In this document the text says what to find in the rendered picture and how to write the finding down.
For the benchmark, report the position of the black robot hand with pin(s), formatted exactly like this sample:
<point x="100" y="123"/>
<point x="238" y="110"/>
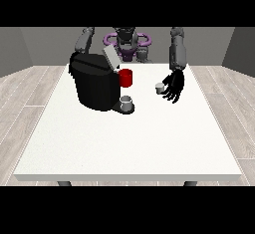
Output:
<point x="176" y="83"/>

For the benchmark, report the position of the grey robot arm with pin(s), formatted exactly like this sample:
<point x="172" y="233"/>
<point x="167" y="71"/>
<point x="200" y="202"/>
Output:
<point x="177" y="50"/>
<point x="84" y="41"/>

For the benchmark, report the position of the small grey coffee pod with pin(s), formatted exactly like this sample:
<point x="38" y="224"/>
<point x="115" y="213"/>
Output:
<point x="159" y="88"/>

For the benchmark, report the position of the red pod holder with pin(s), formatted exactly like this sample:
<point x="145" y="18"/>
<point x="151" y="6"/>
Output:
<point x="126" y="77"/>

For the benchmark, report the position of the pale grey machine lid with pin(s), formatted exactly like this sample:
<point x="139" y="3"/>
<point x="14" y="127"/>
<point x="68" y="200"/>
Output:
<point x="111" y="56"/>

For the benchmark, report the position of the black coffee machine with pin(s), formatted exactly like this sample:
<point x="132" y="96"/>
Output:
<point x="94" y="83"/>

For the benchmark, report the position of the small grey cup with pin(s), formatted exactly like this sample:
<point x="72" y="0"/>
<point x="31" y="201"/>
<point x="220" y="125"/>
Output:
<point x="126" y="103"/>

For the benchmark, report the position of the grey robot trunk purple rings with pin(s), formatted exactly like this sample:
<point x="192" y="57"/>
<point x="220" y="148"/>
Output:
<point x="126" y="44"/>

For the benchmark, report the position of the dark table leg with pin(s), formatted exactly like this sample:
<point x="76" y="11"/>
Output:
<point x="190" y="183"/>
<point x="64" y="183"/>

